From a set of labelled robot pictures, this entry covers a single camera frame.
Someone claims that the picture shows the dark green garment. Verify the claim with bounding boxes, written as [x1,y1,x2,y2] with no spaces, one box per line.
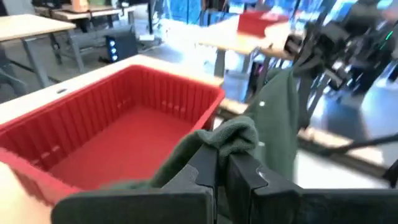
[102,67,313,194]

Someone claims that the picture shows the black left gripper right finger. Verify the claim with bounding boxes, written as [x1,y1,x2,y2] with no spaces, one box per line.
[225,152,398,224]

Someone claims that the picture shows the red plastic bin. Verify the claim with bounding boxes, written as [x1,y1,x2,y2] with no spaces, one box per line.
[0,64,226,207]

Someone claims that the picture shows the background wooden desk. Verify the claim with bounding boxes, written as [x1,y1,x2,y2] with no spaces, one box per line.
[0,14,85,90]

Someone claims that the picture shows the black computer tower blue lights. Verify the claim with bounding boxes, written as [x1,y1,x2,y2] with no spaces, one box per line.
[104,29,138,63]

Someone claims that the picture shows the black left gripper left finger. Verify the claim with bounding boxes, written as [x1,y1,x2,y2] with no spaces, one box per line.
[51,144,218,224]

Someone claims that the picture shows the small red background bin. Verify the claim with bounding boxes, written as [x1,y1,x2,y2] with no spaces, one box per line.
[237,10,290,39]

